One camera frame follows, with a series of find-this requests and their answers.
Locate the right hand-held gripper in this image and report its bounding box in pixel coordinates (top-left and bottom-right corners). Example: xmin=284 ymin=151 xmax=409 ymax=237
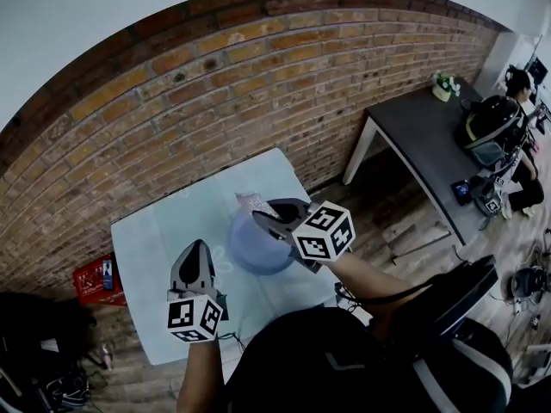
xmin=251 ymin=198 xmax=357 ymax=274

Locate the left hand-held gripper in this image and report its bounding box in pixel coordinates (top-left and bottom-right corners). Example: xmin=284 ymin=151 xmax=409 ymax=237
xmin=166 ymin=239 xmax=228 ymax=343

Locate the grey scouring cloth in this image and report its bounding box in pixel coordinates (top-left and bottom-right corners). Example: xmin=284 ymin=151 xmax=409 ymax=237
xmin=234 ymin=191 xmax=283 ymax=221

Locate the large blue plate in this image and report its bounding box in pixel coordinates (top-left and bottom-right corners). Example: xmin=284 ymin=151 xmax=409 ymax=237
xmin=227 ymin=211 xmax=298 ymax=276

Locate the person's right forearm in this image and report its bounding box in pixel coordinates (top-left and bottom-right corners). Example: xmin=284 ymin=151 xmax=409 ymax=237
xmin=333 ymin=250 xmax=414 ymax=330

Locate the black shoulder pack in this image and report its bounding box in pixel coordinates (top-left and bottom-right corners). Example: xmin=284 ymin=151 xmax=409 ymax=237
xmin=424 ymin=256 xmax=500 ymax=339

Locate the person's left forearm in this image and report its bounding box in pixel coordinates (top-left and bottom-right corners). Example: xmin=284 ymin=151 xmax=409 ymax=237
xmin=176 ymin=340 xmax=225 ymax=413

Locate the light blue flowered tablecloth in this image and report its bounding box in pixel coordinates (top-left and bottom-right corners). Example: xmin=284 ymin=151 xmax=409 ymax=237
xmin=110 ymin=147 xmax=374 ymax=366

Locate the red plastic crate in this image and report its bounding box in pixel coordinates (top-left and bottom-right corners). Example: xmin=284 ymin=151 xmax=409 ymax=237
xmin=71 ymin=254 xmax=128 ymax=307

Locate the grey desk with white legs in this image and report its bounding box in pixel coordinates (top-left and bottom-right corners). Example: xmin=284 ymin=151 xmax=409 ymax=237
xmin=342 ymin=86 xmax=517 ymax=247

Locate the person's black shirt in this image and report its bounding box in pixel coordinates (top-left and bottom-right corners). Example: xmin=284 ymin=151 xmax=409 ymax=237
xmin=223 ymin=307 xmax=513 ymax=413

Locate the black chair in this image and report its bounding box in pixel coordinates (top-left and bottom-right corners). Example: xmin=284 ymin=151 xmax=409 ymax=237
xmin=0 ymin=290 xmax=98 ymax=386

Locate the small black screen device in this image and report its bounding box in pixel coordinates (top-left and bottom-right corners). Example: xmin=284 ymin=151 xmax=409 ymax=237
xmin=450 ymin=179 xmax=473 ymax=206

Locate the spare hand-held gripper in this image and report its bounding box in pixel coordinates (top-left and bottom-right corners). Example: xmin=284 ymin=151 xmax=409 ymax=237
xmin=492 ymin=161 xmax=511 ymax=187
xmin=473 ymin=178 xmax=505 ymax=218

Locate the potted plant in white pot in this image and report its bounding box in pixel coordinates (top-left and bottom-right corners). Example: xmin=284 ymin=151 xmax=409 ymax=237
xmin=431 ymin=71 xmax=461 ymax=102

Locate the black and grey backpack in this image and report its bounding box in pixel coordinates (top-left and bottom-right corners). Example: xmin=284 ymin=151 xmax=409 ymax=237
xmin=455 ymin=95 xmax=529 ymax=167

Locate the open black carrying case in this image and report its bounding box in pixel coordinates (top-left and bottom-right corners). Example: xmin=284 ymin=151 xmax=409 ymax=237
xmin=510 ymin=267 xmax=548 ymax=300

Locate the black computer monitor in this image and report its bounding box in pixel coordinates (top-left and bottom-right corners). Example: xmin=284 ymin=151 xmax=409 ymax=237
xmin=527 ymin=56 xmax=548 ymax=88

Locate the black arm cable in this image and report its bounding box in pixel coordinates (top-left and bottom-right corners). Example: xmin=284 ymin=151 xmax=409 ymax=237
xmin=334 ymin=281 xmax=431 ymax=313

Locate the bundle of black cables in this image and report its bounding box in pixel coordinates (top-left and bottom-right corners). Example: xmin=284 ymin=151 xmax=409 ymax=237
xmin=42 ymin=374 xmax=91 ymax=408

